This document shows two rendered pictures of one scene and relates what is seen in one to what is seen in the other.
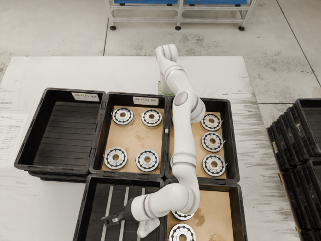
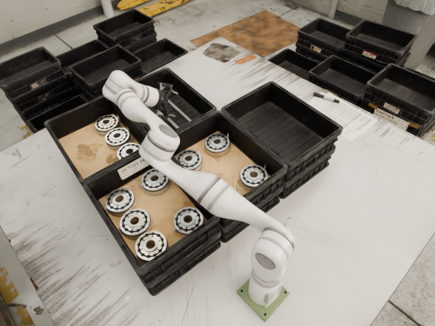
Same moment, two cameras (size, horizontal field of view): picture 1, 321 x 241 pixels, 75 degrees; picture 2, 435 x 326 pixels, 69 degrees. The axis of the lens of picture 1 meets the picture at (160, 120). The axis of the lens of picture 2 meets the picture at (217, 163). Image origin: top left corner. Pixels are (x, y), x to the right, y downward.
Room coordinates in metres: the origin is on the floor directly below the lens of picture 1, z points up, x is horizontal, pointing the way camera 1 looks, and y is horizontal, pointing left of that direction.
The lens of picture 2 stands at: (1.00, -0.33, 1.79)
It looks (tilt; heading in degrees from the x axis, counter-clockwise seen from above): 50 degrees down; 144
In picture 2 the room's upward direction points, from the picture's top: 3 degrees counter-clockwise
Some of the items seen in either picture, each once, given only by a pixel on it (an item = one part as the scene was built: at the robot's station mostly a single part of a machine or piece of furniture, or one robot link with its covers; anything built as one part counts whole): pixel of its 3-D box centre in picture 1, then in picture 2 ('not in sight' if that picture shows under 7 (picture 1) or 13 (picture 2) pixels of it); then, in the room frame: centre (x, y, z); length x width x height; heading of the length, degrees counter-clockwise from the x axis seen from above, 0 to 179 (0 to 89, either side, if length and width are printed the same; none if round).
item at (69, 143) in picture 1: (69, 131); (278, 129); (0.40, 0.42, 0.87); 0.40 x 0.30 x 0.11; 0
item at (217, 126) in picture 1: (211, 121); (151, 245); (0.51, -0.25, 0.86); 0.10 x 0.10 x 0.01
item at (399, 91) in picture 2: not in sight; (395, 114); (0.47, 1.49, 0.37); 0.40 x 0.30 x 0.45; 5
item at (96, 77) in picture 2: not in sight; (114, 90); (-0.98, 0.21, 0.37); 0.40 x 0.30 x 0.45; 95
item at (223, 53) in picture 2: not in sight; (220, 51); (-0.42, 0.77, 0.71); 0.22 x 0.19 x 0.01; 5
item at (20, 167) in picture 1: (65, 126); (279, 119); (0.40, 0.42, 0.92); 0.40 x 0.30 x 0.02; 0
